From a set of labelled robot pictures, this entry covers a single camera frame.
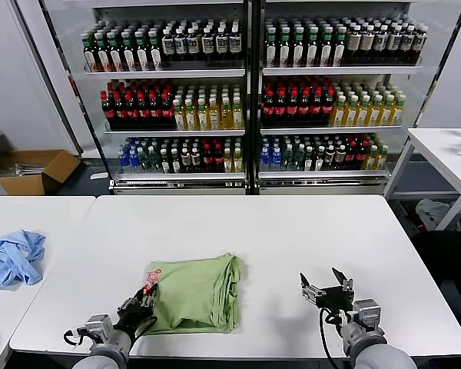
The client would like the glass cabinet door black frame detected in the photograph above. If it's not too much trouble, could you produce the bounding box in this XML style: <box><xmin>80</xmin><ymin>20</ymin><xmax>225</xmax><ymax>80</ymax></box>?
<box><xmin>384</xmin><ymin>0</ymin><xmax>461</xmax><ymax>193</ymax></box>
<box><xmin>12</xmin><ymin>0</ymin><xmax>113</xmax><ymax>189</ymax></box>

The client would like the yellow tea bottle white cap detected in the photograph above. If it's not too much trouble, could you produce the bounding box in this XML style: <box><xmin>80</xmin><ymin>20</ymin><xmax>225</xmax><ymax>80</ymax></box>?
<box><xmin>345</xmin><ymin>95</ymin><xmax>359</xmax><ymax>128</ymax></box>
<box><xmin>196</xmin><ymin>98</ymin><xmax>208</xmax><ymax>131</ymax></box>
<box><xmin>172</xmin><ymin>98</ymin><xmax>186</xmax><ymax>131</ymax></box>
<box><xmin>381</xmin><ymin>94</ymin><xmax>394</xmax><ymax>127</ymax></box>
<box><xmin>370</xmin><ymin>94</ymin><xmax>383</xmax><ymax>128</ymax></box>
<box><xmin>330</xmin><ymin>95</ymin><xmax>347</xmax><ymax>128</ymax></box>
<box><xmin>207</xmin><ymin>97</ymin><xmax>220</xmax><ymax>130</ymax></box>
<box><xmin>392</xmin><ymin>94</ymin><xmax>405</xmax><ymax>126</ymax></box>
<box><xmin>357</xmin><ymin>95</ymin><xmax>371</xmax><ymax>128</ymax></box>
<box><xmin>219</xmin><ymin>96</ymin><xmax>233</xmax><ymax>130</ymax></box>
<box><xmin>231</xmin><ymin>95</ymin><xmax>244</xmax><ymax>130</ymax></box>
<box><xmin>184</xmin><ymin>98</ymin><xmax>197</xmax><ymax>131</ymax></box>

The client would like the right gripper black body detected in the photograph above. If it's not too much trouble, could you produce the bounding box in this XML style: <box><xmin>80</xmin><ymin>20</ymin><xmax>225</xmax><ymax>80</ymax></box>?
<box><xmin>313</xmin><ymin>284</ymin><xmax>357</xmax><ymax>313</ymax></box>

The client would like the metal rods bundle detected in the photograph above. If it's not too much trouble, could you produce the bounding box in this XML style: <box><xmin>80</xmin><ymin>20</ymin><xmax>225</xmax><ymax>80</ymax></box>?
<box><xmin>13</xmin><ymin>162</ymin><xmax>42</xmax><ymax>175</ymax></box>

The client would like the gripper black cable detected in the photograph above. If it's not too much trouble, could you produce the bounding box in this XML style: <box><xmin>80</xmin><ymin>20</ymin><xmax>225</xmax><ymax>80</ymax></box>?
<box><xmin>133</xmin><ymin>315</ymin><xmax>159</xmax><ymax>341</ymax></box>
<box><xmin>317</xmin><ymin>306</ymin><xmax>350</xmax><ymax>368</ymax></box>

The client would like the white drinks display cabinet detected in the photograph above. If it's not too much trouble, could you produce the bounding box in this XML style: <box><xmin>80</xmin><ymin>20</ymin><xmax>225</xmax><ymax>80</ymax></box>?
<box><xmin>69</xmin><ymin>0</ymin><xmax>254</xmax><ymax>195</ymax></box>
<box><xmin>252</xmin><ymin>0</ymin><xmax>423</xmax><ymax>195</ymax></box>

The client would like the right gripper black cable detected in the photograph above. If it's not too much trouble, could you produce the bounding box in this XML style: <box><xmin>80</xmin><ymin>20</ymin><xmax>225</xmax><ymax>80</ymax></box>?
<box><xmin>317</xmin><ymin>306</ymin><xmax>350</xmax><ymax>368</ymax></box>

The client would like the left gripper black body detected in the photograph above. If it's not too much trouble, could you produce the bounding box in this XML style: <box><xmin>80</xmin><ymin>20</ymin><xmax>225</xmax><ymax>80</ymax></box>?
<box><xmin>116</xmin><ymin>296</ymin><xmax>155</xmax><ymax>328</ymax></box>

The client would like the open cardboard box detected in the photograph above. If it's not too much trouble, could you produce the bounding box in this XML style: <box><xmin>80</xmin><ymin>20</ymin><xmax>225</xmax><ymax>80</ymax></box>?
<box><xmin>0</xmin><ymin>148</ymin><xmax>81</xmax><ymax>196</ymax></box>

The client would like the small red cap cola bottle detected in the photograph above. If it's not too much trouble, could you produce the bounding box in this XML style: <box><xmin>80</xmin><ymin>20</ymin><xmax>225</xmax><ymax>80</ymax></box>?
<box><xmin>345</xmin><ymin>141</ymin><xmax>357</xmax><ymax>171</ymax></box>
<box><xmin>212</xmin><ymin>144</ymin><xmax>224</xmax><ymax>173</ymax></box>
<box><xmin>355</xmin><ymin>141</ymin><xmax>367</xmax><ymax>171</ymax></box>
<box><xmin>201</xmin><ymin>144</ymin><xmax>213</xmax><ymax>173</ymax></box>

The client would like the grey clothes pile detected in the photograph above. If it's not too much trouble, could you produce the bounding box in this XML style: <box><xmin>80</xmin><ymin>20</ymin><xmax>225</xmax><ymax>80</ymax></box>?
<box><xmin>414</xmin><ymin>198</ymin><xmax>451</xmax><ymax>231</ymax></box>

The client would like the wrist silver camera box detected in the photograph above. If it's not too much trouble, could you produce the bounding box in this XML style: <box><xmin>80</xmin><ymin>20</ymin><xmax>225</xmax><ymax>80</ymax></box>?
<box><xmin>84</xmin><ymin>313</ymin><xmax>115</xmax><ymax>342</ymax></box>
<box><xmin>350</xmin><ymin>298</ymin><xmax>384</xmax><ymax>332</ymax></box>

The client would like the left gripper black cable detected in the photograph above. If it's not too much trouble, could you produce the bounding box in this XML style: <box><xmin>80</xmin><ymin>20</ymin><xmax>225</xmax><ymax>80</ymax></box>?
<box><xmin>133</xmin><ymin>315</ymin><xmax>159</xmax><ymax>341</ymax></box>

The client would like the light green polo shirt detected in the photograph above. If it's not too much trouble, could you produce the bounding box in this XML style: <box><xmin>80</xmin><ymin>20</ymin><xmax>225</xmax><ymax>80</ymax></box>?
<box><xmin>140</xmin><ymin>251</ymin><xmax>245</xmax><ymax>334</ymax></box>

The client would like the green cap dark tea bottle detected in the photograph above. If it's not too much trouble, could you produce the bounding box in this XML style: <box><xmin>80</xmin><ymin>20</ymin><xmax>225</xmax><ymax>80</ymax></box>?
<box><xmin>121</xmin><ymin>29</ymin><xmax>135</xmax><ymax>71</ymax></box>
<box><xmin>134</xmin><ymin>29</ymin><xmax>149</xmax><ymax>71</ymax></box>
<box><xmin>305</xmin><ymin>25</ymin><xmax>320</xmax><ymax>68</ymax></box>
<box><xmin>319</xmin><ymin>25</ymin><xmax>333</xmax><ymax>68</ymax></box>
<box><xmin>333</xmin><ymin>25</ymin><xmax>347</xmax><ymax>67</ymax></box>
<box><xmin>291</xmin><ymin>25</ymin><xmax>306</xmax><ymax>68</ymax></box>
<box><xmin>107</xmin><ymin>30</ymin><xmax>121</xmax><ymax>72</ymax></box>
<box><xmin>81</xmin><ymin>31</ymin><xmax>96</xmax><ymax>72</ymax></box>
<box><xmin>264</xmin><ymin>25</ymin><xmax>278</xmax><ymax>68</ymax></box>
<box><xmin>277</xmin><ymin>25</ymin><xmax>292</xmax><ymax>68</ymax></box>
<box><xmin>148</xmin><ymin>28</ymin><xmax>163</xmax><ymax>71</ymax></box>
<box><xmin>94</xmin><ymin>30</ymin><xmax>108</xmax><ymax>72</ymax></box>

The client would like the white side table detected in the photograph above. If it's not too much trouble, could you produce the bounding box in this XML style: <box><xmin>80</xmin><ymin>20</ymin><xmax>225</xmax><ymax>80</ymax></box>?
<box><xmin>383</xmin><ymin>126</ymin><xmax>461</xmax><ymax>231</ymax></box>

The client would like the white label dark drink bottle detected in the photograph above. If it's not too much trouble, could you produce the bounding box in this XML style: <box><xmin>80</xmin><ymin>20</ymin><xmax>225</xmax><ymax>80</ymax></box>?
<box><xmin>214</xmin><ymin>25</ymin><xmax>228</xmax><ymax>60</ymax></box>
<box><xmin>161</xmin><ymin>27</ymin><xmax>175</xmax><ymax>61</ymax></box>
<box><xmin>374</xmin><ymin>23</ymin><xmax>389</xmax><ymax>65</ymax></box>
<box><xmin>387</xmin><ymin>23</ymin><xmax>402</xmax><ymax>64</ymax></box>
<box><xmin>414</xmin><ymin>23</ymin><xmax>429</xmax><ymax>64</ymax></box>
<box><xmin>401</xmin><ymin>23</ymin><xmax>416</xmax><ymax>64</ymax></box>
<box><xmin>201</xmin><ymin>25</ymin><xmax>214</xmax><ymax>60</ymax></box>
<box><xmin>187</xmin><ymin>26</ymin><xmax>201</xmax><ymax>61</ymax></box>
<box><xmin>174</xmin><ymin>26</ymin><xmax>188</xmax><ymax>61</ymax></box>
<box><xmin>227</xmin><ymin>24</ymin><xmax>241</xmax><ymax>59</ymax></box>

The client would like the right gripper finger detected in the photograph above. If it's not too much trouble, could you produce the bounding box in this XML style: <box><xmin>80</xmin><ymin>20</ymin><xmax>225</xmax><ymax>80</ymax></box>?
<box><xmin>330</xmin><ymin>267</ymin><xmax>356</xmax><ymax>295</ymax></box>
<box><xmin>299</xmin><ymin>272</ymin><xmax>327</xmax><ymax>304</ymax></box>

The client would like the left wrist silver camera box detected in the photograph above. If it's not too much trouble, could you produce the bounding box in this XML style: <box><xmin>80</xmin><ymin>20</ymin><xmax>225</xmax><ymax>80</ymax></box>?
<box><xmin>84</xmin><ymin>313</ymin><xmax>115</xmax><ymax>342</ymax></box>

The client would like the crumpled light blue shirt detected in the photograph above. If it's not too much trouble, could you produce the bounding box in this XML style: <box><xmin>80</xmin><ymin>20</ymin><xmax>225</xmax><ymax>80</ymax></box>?
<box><xmin>0</xmin><ymin>229</ymin><xmax>47</xmax><ymax>289</ymax></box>

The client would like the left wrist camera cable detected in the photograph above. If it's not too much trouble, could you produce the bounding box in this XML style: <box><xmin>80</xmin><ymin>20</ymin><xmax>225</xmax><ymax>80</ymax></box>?
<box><xmin>62</xmin><ymin>325</ymin><xmax>89</xmax><ymax>346</ymax></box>

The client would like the beige label dark drink bottle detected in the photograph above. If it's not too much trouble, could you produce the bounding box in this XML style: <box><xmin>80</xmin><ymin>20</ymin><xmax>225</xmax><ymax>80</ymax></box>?
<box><xmin>360</xmin><ymin>23</ymin><xmax>375</xmax><ymax>65</ymax></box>
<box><xmin>347</xmin><ymin>23</ymin><xmax>362</xmax><ymax>65</ymax></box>

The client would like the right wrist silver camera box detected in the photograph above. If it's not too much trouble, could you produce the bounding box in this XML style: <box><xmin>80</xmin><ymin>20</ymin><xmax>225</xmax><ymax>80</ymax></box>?
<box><xmin>350</xmin><ymin>298</ymin><xmax>384</xmax><ymax>332</ymax></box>

